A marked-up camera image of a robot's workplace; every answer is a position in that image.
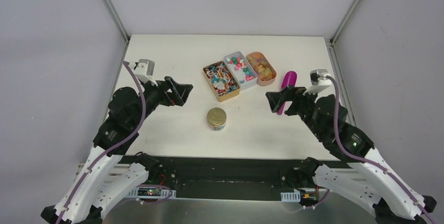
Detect gold ring lid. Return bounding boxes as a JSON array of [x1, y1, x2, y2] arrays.
[[206, 107, 227, 127]]

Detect magenta plastic scoop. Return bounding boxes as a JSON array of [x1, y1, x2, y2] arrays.
[[277, 71, 297, 115]]

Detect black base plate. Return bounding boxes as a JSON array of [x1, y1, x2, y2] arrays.
[[126, 153, 342, 203]]

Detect white cable duct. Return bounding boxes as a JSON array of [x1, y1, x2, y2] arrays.
[[280, 191, 301, 203], [125, 187, 176, 199]]

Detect pink tin of gummies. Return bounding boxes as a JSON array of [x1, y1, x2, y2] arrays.
[[246, 52, 276, 86]]

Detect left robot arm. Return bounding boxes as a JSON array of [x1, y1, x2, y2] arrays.
[[41, 76, 193, 223]]

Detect gold tin of lollipops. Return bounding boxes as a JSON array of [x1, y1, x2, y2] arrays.
[[203, 61, 240, 103]]

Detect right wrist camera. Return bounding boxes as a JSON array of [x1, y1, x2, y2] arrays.
[[303, 69, 332, 95]]

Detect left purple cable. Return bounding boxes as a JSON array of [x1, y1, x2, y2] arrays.
[[54, 61, 174, 224]]

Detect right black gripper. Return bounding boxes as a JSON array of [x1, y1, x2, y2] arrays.
[[265, 84, 324, 140]]

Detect right white cable duct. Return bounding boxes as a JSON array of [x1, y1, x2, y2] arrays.
[[280, 191, 301, 203]]

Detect left white cable duct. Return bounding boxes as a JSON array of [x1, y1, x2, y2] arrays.
[[125, 187, 176, 199]]

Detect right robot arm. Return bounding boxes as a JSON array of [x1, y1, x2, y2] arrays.
[[266, 86, 437, 223]]

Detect white tin of candies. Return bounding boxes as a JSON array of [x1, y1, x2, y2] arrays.
[[223, 51, 258, 91]]

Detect clear plastic cup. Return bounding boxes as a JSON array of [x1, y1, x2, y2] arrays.
[[208, 124, 226, 131]]

